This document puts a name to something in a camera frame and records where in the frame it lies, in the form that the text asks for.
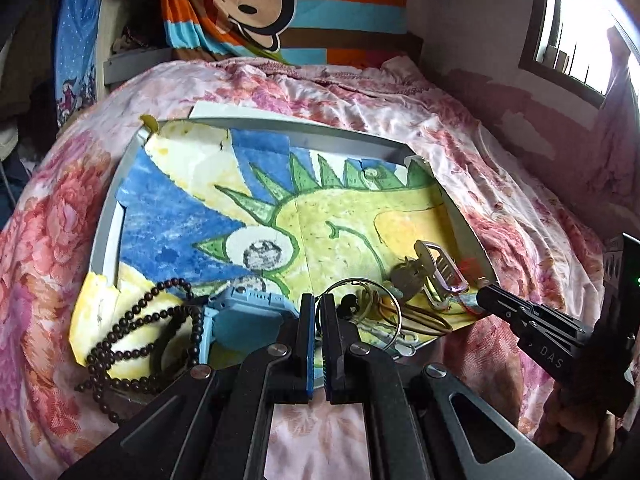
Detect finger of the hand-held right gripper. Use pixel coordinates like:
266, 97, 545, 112
475, 283, 594, 342

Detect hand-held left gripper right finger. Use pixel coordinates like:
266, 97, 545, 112
319, 292, 577, 480

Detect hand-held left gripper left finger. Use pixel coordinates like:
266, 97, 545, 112
59, 292, 319, 480

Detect red string bracelet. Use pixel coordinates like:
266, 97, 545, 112
447, 257, 494, 317

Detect white chain bracelet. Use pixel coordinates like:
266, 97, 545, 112
369, 329, 420, 357

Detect black bead necklace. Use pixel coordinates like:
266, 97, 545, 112
74, 277, 207, 424

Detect grey shallow tray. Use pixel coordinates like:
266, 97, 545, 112
87, 114, 497, 362

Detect person's right hand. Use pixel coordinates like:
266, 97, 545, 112
542, 380, 623, 478

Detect blue wrist watch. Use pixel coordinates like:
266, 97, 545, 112
186, 285, 307, 367

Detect pink floral blanket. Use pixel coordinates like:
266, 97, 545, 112
0, 55, 640, 480

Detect grey tray with dinosaur painting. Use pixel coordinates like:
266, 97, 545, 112
69, 119, 475, 382

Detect barred window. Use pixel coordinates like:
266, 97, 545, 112
517, 0, 637, 109

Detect grey bed headboard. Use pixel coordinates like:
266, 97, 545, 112
102, 47, 174, 87

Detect striped monkey cartoon blanket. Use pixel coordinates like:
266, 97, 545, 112
161, 0, 412, 69

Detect blue dotted curtain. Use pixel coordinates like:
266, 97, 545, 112
52, 0, 109, 129

